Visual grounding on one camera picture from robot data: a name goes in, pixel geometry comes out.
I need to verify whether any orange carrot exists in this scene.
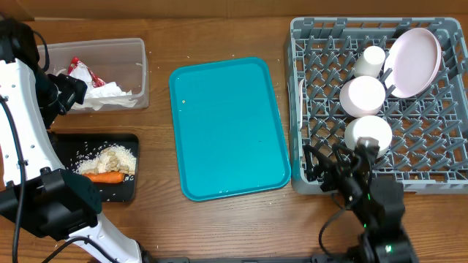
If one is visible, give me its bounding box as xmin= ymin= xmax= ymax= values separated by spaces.
xmin=83 ymin=171 xmax=125 ymax=184

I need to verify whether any white plastic fork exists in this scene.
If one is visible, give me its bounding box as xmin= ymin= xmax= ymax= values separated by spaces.
xmin=298 ymin=79 xmax=305 ymax=130

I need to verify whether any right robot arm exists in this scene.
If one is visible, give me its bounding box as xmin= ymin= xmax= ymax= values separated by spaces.
xmin=303 ymin=137 xmax=419 ymax=263

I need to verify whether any pink bowl with crumbs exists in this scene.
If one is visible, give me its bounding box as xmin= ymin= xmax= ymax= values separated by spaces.
xmin=339 ymin=76 xmax=385 ymax=118

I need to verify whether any white bowl with nuts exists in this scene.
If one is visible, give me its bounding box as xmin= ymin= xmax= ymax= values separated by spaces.
xmin=344 ymin=115 xmax=393 ymax=158

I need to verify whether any white paper cup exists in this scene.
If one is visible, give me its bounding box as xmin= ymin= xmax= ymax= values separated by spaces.
xmin=354 ymin=46 xmax=386 ymax=78

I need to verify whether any black plastic tray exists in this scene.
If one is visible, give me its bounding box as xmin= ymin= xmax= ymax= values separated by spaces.
xmin=48 ymin=132 xmax=140 ymax=202

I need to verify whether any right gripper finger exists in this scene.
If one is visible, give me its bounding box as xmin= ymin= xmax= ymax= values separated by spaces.
xmin=303 ymin=145 xmax=328 ymax=181
xmin=332 ymin=143 xmax=353 ymax=168

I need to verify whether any white round plate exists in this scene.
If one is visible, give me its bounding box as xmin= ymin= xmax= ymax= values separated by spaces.
xmin=384 ymin=28 xmax=442 ymax=99

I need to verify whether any clear plastic bin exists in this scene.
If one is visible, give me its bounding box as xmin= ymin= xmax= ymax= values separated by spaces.
xmin=37 ymin=38 xmax=149 ymax=113

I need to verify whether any grey dishwasher rack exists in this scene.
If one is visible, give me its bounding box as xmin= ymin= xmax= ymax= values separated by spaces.
xmin=284 ymin=17 xmax=467 ymax=194

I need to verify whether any teal serving tray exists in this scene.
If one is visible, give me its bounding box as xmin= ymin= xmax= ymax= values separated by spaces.
xmin=169 ymin=57 xmax=291 ymax=202

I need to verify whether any red snack wrapper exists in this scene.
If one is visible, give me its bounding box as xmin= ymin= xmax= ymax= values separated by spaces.
xmin=67 ymin=57 xmax=106 ymax=88

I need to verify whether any white napkin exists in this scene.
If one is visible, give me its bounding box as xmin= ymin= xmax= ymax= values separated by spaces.
xmin=72 ymin=82 xmax=137 ymax=111
xmin=56 ymin=66 xmax=93 ymax=88

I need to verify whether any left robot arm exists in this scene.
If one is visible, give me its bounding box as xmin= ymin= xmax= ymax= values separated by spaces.
xmin=1 ymin=18 xmax=151 ymax=262

